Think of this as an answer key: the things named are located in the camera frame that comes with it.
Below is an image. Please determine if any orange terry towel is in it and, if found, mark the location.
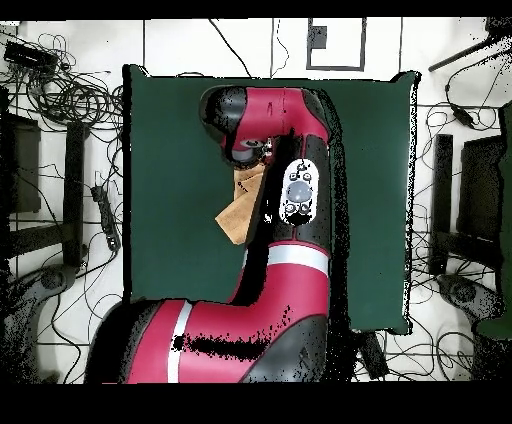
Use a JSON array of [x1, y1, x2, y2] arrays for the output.
[[214, 162, 268, 246]]

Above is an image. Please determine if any dark grey square patch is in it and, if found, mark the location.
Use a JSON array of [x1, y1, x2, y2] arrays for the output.
[[308, 25, 328, 50]]

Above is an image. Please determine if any dark green table cloth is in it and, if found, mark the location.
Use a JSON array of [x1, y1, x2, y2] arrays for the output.
[[122, 64, 421, 336]]

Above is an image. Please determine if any black power strip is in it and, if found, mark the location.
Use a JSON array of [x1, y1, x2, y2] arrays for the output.
[[357, 331, 390, 381], [90, 184, 122, 252]]

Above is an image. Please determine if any black power adapter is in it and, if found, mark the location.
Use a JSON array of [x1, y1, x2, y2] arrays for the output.
[[452, 107, 477, 129]]

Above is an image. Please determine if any black tripod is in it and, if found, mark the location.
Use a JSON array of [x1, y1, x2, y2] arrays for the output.
[[427, 16, 512, 73]]

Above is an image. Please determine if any dark box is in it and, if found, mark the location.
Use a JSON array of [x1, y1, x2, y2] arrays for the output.
[[455, 135, 505, 241], [0, 113, 42, 215]]

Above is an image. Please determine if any black stand base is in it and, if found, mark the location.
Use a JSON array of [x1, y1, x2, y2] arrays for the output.
[[436, 273, 505, 321], [3, 263, 79, 361]]

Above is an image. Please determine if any black electronics box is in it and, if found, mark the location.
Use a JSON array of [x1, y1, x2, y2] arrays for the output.
[[2, 40, 60, 75]]

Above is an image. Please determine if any grey square frame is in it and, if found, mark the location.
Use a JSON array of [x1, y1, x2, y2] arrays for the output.
[[306, 17, 367, 72]]

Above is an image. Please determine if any thin black cable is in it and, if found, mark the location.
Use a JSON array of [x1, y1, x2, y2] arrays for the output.
[[207, 18, 254, 78], [270, 18, 290, 78]]

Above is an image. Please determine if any tangled black cable bundle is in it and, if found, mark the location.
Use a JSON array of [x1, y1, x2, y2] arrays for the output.
[[407, 101, 505, 281], [0, 33, 125, 133]]

